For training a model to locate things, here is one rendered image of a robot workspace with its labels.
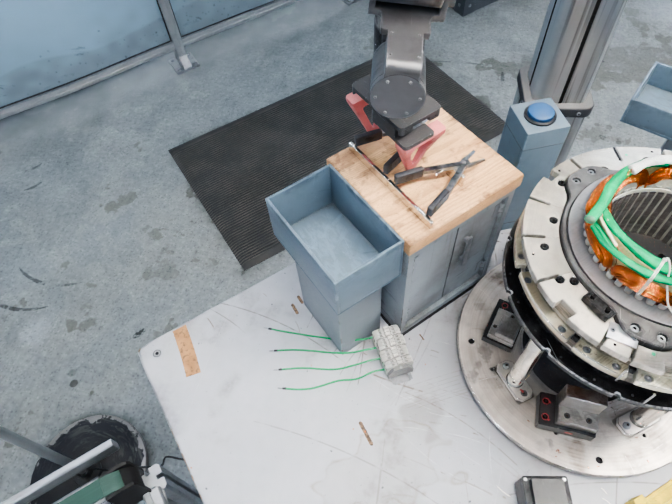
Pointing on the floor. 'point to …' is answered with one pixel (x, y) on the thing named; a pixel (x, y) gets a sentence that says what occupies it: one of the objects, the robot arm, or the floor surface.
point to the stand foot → (84, 431)
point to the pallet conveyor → (113, 483)
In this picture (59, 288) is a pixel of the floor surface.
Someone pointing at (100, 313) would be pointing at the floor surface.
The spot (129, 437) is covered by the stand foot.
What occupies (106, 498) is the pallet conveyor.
